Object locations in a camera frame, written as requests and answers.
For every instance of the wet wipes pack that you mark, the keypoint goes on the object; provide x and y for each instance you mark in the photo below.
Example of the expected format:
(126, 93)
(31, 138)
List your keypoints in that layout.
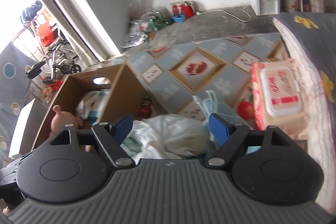
(279, 99)

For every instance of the pink plush toy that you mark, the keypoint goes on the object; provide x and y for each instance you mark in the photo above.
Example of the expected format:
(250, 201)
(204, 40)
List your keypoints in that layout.
(62, 118)

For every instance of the clear plastic bag pile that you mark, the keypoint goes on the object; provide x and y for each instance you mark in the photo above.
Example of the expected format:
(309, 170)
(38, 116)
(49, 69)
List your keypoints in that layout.
(140, 28)

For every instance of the grey quilt with yellow flowers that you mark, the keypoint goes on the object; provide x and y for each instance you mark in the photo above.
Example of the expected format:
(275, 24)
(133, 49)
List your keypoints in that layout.
(310, 41)

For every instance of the red white carton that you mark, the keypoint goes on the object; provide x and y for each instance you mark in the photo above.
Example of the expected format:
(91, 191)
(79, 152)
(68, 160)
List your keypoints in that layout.
(177, 8)

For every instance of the brown cardboard box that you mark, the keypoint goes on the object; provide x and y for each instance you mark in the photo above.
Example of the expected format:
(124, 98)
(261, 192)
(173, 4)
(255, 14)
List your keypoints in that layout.
(126, 96)

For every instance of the patterned floor mat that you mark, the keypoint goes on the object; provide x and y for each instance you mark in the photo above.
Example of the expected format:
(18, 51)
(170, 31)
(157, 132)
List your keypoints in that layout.
(175, 74)

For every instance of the green can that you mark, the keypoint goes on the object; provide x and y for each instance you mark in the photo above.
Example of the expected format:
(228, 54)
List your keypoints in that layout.
(155, 24)

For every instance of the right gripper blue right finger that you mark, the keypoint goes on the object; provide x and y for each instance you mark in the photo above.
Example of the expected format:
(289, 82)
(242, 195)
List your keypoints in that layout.
(230, 137)

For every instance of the blue small container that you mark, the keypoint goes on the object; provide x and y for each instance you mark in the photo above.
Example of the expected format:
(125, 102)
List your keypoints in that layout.
(179, 18)

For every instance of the blue tissue pack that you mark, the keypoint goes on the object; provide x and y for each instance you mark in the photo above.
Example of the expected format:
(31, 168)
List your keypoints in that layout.
(91, 105)

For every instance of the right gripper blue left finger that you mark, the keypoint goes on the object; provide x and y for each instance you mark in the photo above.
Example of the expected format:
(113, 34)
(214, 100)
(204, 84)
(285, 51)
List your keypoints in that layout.
(109, 137)

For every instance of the white plastic bag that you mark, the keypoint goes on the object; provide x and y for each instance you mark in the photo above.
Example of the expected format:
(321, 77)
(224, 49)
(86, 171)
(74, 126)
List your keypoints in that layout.
(173, 136)

